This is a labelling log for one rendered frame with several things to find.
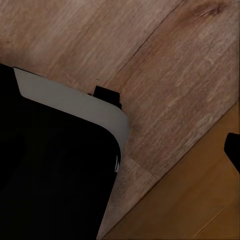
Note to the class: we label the door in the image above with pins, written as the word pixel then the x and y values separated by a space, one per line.
pixel 199 199

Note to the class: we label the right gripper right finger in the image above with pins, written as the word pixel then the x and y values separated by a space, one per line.
pixel 232 149

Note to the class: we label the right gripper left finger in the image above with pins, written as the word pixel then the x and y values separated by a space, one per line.
pixel 12 149

